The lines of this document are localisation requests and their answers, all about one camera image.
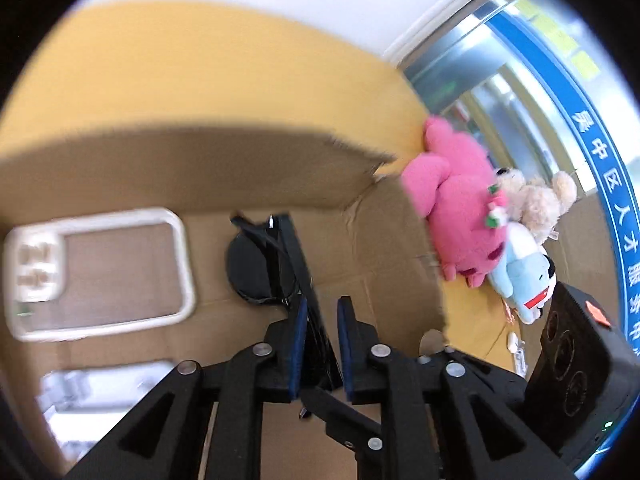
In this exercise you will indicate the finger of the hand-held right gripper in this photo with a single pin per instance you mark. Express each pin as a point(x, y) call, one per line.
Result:
point(345, 422)
point(495, 379)

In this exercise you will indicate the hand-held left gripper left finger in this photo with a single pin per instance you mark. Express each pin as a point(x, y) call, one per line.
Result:
point(297, 345)

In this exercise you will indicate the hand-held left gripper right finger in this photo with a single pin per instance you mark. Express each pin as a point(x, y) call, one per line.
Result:
point(345, 345)

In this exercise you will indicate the black sunglasses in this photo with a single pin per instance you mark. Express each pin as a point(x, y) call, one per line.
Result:
point(250, 270)

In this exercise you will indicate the cardboard box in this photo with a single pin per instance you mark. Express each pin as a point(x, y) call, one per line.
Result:
point(125, 175)

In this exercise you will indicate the small white object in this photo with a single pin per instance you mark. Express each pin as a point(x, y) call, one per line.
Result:
point(513, 342)

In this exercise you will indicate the blue and white plush toy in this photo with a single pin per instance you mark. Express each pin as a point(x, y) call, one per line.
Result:
point(525, 280)

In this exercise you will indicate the white rectangular tray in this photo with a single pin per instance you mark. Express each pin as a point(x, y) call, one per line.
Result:
point(170, 270)

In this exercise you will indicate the pink plush toy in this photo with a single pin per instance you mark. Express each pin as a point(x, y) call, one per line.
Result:
point(460, 210)

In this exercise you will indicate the beige teddy bear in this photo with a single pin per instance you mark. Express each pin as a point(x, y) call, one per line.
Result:
point(540, 205)

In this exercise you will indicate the clear plastic container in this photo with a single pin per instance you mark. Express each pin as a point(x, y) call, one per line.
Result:
point(100, 400)

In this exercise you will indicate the glass door with blue band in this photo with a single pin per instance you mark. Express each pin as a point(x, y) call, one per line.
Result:
point(500, 85)

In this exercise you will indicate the yellow sticky note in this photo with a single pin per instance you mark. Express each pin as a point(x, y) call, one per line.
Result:
point(526, 7)
point(585, 64)
point(545, 22)
point(562, 41)

